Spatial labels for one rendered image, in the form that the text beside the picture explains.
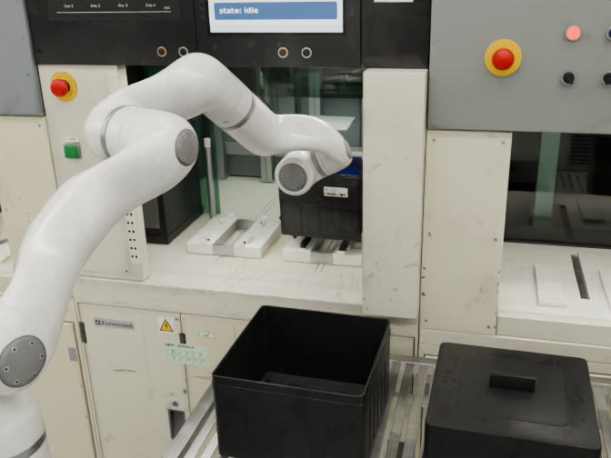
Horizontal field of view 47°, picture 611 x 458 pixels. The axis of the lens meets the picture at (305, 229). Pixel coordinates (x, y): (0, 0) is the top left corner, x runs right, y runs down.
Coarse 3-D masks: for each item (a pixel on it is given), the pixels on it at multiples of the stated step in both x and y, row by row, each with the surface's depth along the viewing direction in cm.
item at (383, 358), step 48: (240, 336) 135; (288, 336) 147; (336, 336) 144; (384, 336) 133; (240, 384) 121; (288, 384) 143; (336, 384) 147; (384, 384) 137; (240, 432) 125; (288, 432) 122; (336, 432) 119
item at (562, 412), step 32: (448, 352) 141; (480, 352) 141; (512, 352) 140; (448, 384) 130; (480, 384) 130; (512, 384) 128; (544, 384) 129; (576, 384) 129; (448, 416) 121; (480, 416) 121; (512, 416) 121; (544, 416) 120; (576, 416) 120; (448, 448) 120; (480, 448) 118; (512, 448) 116; (544, 448) 115; (576, 448) 113
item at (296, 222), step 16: (336, 128) 170; (336, 176) 169; (352, 176) 168; (320, 192) 172; (336, 192) 171; (352, 192) 170; (288, 208) 177; (304, 208) 176; (320, 208) 174; (336, 208) 173; (352, 208) 172; (288, 224) 179; (304, 224) 178; (320, 224) 176; (336, 224) 175; (352, 224) 174; (304, 240) 183; (352, 240) 176
